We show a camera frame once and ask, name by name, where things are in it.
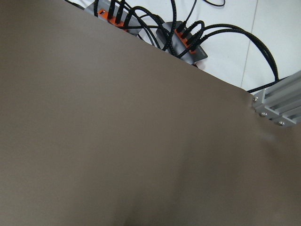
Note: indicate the red power strip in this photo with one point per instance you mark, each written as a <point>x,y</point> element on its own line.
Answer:
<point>116,16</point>
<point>179,44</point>

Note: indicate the aluminium frame post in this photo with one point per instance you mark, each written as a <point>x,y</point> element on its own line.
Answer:
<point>280,103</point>

